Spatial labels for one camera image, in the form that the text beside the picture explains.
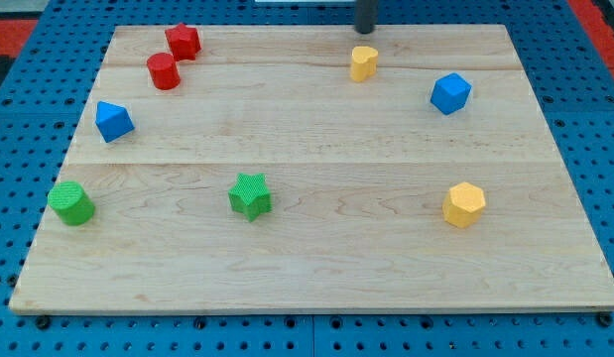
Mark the green star block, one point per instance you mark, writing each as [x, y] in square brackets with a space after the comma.
[250, 196]

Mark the red cylinder block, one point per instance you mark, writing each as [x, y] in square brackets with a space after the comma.
[163, 71]

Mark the blue triangular block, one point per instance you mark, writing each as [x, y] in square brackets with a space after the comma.
[112, 121]

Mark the red star block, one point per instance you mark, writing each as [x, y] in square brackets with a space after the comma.
[184, 42]

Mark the blue cube block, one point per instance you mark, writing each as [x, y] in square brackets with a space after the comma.
[450, 93]

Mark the green cylinder block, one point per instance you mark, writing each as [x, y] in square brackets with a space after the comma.
[70, 202]

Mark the yellow heart block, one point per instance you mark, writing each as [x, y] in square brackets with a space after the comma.
[363, 63]

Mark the yellow hexagon block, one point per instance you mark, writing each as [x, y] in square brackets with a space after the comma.
[463, 204]

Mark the wooden board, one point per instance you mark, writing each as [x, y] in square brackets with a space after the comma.
[357, 171]

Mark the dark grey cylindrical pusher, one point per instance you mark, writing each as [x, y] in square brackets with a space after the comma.
[365, 16]

